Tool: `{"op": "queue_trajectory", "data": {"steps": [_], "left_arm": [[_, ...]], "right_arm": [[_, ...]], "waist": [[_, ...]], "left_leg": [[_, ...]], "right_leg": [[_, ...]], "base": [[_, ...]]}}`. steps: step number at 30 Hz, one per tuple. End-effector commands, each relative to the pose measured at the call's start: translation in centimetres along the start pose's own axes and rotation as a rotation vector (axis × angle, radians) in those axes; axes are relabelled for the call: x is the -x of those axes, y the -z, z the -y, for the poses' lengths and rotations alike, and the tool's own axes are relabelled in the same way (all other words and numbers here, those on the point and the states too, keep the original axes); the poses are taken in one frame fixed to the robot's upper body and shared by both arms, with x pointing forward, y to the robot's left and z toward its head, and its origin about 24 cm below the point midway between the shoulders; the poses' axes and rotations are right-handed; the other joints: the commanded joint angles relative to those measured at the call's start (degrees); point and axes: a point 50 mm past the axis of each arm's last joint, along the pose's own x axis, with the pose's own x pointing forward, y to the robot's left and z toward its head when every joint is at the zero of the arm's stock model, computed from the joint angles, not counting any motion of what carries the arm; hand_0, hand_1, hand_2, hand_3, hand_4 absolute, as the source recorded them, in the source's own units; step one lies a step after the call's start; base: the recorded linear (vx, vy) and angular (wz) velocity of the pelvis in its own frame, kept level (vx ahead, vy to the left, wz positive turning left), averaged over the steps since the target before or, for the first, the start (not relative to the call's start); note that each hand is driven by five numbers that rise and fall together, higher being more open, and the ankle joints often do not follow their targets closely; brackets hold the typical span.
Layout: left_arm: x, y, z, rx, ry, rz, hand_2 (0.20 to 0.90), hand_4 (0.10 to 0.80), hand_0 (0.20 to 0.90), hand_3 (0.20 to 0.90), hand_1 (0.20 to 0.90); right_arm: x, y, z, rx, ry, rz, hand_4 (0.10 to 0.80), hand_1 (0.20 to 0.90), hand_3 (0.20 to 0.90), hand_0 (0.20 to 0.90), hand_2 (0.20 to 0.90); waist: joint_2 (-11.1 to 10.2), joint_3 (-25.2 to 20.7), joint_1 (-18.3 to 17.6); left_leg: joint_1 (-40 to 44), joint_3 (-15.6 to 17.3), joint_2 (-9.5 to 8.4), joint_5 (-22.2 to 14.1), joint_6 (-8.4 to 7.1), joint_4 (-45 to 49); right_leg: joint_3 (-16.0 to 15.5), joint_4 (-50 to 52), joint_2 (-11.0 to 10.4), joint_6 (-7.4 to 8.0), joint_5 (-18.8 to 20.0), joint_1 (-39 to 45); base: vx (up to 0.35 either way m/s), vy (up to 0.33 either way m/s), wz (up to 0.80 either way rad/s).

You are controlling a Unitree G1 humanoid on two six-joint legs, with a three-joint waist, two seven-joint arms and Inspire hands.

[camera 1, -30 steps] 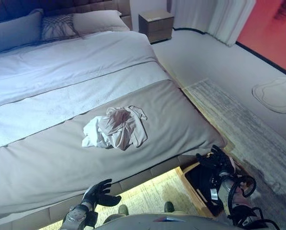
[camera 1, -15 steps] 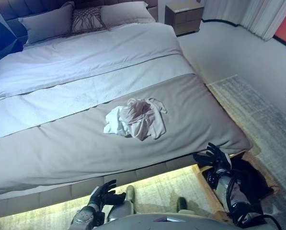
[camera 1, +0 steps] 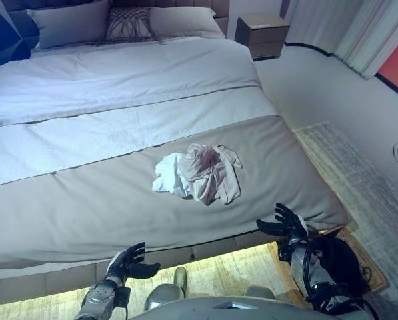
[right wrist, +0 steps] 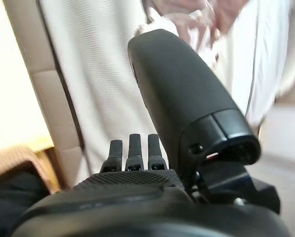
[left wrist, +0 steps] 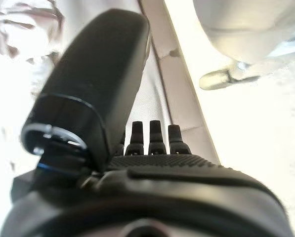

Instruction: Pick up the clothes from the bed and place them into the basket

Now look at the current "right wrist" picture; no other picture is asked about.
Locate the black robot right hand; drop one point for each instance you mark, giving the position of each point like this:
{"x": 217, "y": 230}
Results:
{"x": 177, "y": 86}

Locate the cream white satin garment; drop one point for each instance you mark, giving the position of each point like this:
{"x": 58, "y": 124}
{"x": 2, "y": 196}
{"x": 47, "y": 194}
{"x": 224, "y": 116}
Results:
{"x": 194, "y": 19}

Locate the plain white garment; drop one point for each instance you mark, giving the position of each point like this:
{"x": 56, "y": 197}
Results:
{"x": 268, "y": 49}

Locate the black garment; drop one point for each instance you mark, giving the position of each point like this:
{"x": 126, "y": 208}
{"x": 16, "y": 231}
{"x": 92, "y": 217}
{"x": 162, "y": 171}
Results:
{"x": 11, "y": 202}

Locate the large bed with grey cover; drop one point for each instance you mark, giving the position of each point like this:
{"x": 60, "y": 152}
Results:
{"x": 95, "y": 74}

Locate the wooden laundry box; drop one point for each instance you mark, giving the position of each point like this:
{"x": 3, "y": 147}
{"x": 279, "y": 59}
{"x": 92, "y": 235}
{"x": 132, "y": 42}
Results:
{"x": 18, "y": 158}

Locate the beige upholstered bed frame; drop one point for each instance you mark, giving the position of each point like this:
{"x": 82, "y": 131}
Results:
{"x": 46, "y": 86}

